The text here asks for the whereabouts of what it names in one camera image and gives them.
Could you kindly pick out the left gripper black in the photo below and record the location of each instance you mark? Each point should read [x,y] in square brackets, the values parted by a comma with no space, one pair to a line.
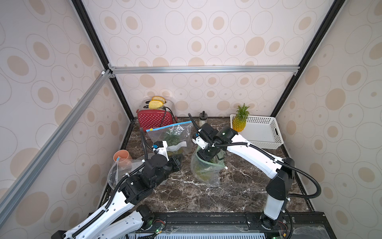
[177,163]

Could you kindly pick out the left black frame post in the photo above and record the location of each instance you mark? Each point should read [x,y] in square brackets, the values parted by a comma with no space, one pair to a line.
[91,32]

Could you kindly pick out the yellow toast slice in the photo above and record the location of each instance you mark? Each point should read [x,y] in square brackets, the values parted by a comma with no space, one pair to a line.
[159,98]
[155,104]

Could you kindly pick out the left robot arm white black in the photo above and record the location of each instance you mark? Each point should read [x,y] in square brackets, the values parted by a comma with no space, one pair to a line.
[128,193]

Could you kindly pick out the green-zip bag with pineapple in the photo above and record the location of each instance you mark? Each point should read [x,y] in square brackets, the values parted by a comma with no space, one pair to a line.
[208,172]

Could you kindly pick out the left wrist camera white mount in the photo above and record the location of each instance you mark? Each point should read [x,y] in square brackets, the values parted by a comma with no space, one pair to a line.
[160,147]

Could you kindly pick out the right black frame post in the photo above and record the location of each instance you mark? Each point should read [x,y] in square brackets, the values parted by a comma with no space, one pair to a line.
[315,43]

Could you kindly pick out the orange plastic cup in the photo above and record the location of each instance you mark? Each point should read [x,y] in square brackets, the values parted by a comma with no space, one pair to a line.
[123,157]

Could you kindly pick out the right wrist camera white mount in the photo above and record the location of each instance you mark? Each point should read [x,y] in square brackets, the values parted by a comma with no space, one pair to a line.
[199,141]

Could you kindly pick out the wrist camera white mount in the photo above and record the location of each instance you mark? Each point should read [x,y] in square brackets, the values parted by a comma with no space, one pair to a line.
[199,141]
[160,147]

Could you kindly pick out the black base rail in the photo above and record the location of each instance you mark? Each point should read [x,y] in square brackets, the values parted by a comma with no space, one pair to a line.
[306,225]

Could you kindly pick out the horizontal aluminium frame bar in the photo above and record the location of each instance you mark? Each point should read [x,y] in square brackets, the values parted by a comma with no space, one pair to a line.
[204,69]

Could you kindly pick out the blue-zip bag with pineapple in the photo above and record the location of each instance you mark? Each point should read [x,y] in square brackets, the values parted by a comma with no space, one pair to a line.
[178,137]

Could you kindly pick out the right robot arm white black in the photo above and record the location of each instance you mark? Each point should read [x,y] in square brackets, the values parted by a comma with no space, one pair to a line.
[211,142]

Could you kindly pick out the white perforated plastic basket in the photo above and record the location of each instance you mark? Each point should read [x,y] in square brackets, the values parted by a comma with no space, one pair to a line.
[261,131]

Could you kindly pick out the front yellow toast slice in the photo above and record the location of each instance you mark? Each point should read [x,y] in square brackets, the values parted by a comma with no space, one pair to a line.
[155,104]

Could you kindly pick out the red toaster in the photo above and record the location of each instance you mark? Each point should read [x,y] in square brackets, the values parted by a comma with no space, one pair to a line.
[155,118]

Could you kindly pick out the rear yellow toast slice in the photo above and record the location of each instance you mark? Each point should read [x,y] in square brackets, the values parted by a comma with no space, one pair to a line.
[159,98]

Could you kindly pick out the small bottle black cap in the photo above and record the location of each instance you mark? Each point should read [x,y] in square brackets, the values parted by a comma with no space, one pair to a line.
[203,118]

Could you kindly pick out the black frame post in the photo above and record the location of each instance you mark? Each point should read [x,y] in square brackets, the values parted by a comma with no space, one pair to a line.
[315,43]
[91,32]

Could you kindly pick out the yellow pineapple green crown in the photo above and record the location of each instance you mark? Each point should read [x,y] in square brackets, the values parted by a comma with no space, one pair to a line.
[239,122]

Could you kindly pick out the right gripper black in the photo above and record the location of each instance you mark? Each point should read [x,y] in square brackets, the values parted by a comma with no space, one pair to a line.
[209,152]

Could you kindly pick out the clear zip-top bag blue slider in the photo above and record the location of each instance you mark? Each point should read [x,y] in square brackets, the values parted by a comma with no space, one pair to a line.
[122,167]

